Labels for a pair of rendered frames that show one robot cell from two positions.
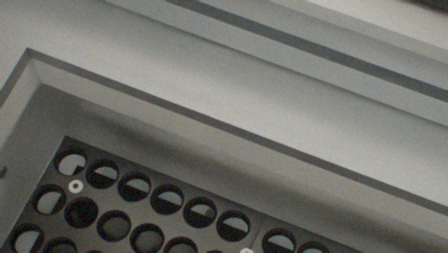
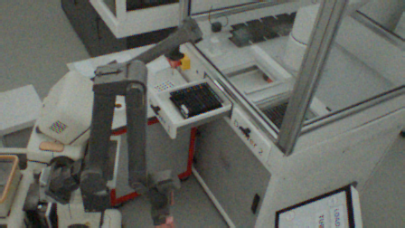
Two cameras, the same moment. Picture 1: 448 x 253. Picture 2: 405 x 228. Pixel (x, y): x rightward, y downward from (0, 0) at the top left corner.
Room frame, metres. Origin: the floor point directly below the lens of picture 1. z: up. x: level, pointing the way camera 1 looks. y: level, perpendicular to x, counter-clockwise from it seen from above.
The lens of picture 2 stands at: (1.52, 0.46, 2.22)
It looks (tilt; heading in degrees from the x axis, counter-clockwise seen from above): 42 degrees down; 211
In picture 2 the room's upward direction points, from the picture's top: 7 degrees clockwise
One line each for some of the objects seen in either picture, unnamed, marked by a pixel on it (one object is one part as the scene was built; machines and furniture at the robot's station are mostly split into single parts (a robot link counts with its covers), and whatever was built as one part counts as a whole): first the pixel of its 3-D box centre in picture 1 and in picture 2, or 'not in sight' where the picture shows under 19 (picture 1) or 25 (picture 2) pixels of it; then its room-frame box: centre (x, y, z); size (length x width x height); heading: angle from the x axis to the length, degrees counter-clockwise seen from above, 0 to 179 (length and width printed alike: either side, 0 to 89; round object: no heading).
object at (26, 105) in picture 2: not in sight; (26, 156); (0.78, -1.12, 0.38); 0.30 x 0.30 x 0.76; 70
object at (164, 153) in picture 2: not in sight; (134, 128); (0.21, -0.82, 0.38); 0.62 x 0.58 x 0.76; 66
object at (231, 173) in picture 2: not in sight; (273, 135); (-0.32, -0.09, 0.40); 1.03 x 0.95 x 0.80; 66
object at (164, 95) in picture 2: not in sight; (197, 102); (0.20, -0.37, 0.86); 0.40 x 0.26 x 0.06; 156
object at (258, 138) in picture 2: not in sight; (249, 134); (0.23, -0.04, 0.87); 0.29 x 0.02 x 0.11; 66
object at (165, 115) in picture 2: not in sight; (161, 112); (0.40, -0.45, 0.87); 0.29 x 0.02 x 0.11; 66
